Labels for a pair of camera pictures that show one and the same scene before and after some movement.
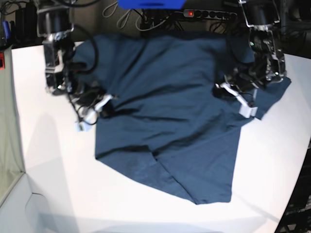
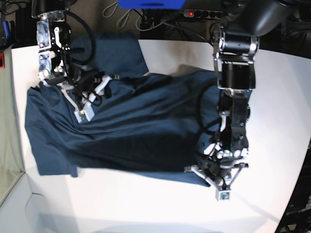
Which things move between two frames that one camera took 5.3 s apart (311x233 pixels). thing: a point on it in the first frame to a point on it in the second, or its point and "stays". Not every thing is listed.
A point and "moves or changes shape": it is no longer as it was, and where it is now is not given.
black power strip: [209, 14] stays
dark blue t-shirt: [166, 119] moves or changes shape
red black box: [2, 61] stays
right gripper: [241, 78] to [218, 169]
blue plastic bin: [151, 4] stays
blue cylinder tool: [7, 29] stays
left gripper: [85, 97] to [83, 77]
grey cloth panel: [11, 164] stays
